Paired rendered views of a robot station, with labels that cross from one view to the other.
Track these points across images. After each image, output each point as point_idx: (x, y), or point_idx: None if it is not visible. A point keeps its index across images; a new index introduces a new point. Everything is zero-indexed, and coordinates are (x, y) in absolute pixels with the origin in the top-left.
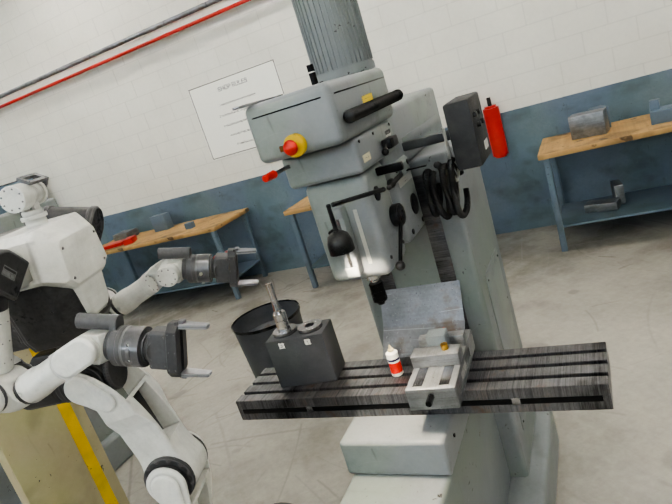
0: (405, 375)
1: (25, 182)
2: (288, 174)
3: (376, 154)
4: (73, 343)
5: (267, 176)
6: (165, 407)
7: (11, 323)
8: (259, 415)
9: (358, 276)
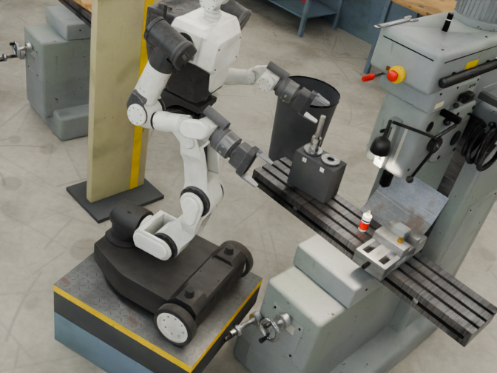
0: (365, 233)
1: None
2: (382, 76)
3: (449, 102)
4: (197, 123)
5: (366, 78)
6: (215, 160)
7: None
8: (262, 187)
9: None
